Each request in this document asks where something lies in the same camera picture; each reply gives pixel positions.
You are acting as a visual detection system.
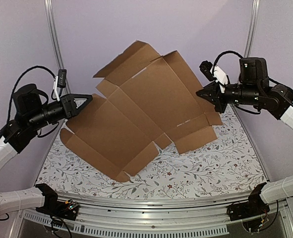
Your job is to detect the brown cardboard box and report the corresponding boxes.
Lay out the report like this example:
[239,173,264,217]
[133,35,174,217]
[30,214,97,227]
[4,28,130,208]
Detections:
[60,41,222,182]

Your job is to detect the aluminium front rail frame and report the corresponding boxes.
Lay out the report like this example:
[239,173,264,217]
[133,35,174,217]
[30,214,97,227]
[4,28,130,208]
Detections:
[9,192,293,238]

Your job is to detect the aluminium corner post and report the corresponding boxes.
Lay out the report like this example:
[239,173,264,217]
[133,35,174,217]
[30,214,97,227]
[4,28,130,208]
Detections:
[244,0,260,57]
[44,0,64,69]

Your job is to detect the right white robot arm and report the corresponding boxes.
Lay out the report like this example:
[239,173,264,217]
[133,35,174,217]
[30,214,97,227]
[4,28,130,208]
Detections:
[196,57,293,130]

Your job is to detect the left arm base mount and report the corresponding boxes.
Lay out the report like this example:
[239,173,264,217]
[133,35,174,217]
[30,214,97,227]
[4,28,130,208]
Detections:
[35,183,79,221]

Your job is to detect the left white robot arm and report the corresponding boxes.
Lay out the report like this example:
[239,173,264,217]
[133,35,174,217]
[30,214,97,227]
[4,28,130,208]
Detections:
[0,83,93,220]

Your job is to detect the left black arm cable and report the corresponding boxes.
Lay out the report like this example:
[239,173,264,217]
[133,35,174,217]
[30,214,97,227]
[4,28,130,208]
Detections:
[7,65,57,124]

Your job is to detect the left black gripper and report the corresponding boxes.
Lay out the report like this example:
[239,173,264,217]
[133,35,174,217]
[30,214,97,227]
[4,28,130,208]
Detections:
[27,92,92,130]

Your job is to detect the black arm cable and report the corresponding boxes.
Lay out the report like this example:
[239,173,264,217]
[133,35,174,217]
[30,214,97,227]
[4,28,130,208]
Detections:
[7,65,57,124]
[212,51,243,75]

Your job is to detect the left aluminium corner post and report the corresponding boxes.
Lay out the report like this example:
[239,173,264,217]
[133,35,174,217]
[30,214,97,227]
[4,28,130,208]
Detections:
[44,0,64,69]

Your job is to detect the floral patterned table mat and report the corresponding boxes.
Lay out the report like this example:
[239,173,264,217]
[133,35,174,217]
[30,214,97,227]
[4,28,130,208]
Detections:
[36,107,268,200]

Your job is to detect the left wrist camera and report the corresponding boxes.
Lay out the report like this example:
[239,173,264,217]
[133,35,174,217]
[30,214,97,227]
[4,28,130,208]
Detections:
[52,69,67,101]

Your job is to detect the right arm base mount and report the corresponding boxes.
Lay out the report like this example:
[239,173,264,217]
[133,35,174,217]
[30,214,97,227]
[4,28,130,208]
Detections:
[227,188,270,233]

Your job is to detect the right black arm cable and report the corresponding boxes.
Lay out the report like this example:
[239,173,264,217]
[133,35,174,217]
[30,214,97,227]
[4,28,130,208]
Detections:
[212,51,243,75]

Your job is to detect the right aluminium corner post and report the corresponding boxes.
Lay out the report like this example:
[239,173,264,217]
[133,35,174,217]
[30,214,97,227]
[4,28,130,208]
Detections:
[244,0,260,57]

